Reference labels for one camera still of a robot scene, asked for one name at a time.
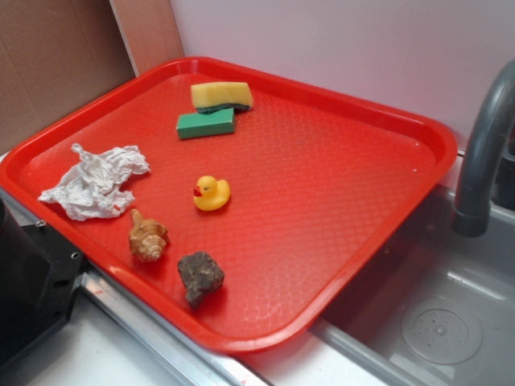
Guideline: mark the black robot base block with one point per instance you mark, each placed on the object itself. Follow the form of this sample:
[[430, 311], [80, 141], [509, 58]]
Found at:
[[40, 274]]

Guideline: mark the brown spiral seashell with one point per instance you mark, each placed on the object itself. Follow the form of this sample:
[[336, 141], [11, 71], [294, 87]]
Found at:
[[148, 238]]

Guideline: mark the crumpled white paper towel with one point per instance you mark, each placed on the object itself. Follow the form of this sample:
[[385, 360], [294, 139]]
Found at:
[[92, 188]]

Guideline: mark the grey plastic sink basin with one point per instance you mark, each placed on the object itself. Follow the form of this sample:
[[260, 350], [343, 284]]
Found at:
[[430, 308]]

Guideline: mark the yellow rubber duck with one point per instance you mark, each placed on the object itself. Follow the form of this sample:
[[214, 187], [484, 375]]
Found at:
[[210, 193]]

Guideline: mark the brown rough rock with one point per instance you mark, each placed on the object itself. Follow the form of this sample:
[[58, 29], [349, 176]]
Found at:
[[201, 276]]

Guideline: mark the brown cardboard panel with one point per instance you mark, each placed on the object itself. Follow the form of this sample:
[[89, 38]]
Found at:
[[57, 56]]

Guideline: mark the yellow green sponge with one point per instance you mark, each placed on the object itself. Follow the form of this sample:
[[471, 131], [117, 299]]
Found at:
[[214, 96]]

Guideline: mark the red plastic tray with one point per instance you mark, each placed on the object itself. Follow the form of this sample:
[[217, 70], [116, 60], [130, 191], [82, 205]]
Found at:
[[319, 181]]

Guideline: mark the grey curved faucet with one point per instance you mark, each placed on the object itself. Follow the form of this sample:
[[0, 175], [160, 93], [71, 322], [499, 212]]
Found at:
[[487, 172]]

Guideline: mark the silver metal rail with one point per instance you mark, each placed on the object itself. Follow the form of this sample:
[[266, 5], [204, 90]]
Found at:
[[186, 361]]

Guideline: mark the green rectangular block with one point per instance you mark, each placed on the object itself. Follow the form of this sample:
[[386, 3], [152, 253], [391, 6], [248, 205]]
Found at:
[[198, 125]]

